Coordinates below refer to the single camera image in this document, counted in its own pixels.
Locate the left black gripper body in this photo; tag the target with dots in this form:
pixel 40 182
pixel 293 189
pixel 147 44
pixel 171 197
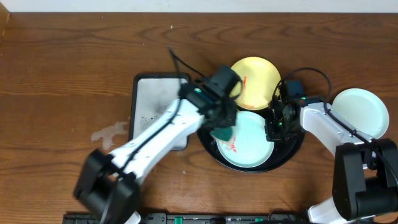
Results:
pixel 222 119

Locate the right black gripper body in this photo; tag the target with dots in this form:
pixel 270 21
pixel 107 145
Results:
pixel 278 130

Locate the green yellow sponge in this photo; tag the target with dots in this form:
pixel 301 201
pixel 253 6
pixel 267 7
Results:
pixel 223 134

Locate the mint plate with sponge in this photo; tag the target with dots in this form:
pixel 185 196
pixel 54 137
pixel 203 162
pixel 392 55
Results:
pixel 248 146

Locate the yellow plate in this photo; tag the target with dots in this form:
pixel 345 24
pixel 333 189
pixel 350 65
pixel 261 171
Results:
pixel 259 78

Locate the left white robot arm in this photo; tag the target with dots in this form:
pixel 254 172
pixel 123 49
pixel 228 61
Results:
pixel 109 184

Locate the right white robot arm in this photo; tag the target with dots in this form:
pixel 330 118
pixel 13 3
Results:
pixel 365 170

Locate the round black tray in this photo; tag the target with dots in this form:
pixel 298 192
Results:
pixel 282 152

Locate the rectangular black soap tray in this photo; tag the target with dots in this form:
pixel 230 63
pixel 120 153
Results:
pixel 153 94

